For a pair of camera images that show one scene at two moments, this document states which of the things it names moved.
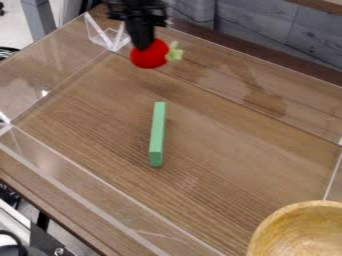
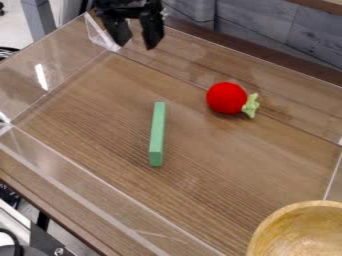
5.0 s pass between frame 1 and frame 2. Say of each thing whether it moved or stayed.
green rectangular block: stayed
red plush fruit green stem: moved
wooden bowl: stayed
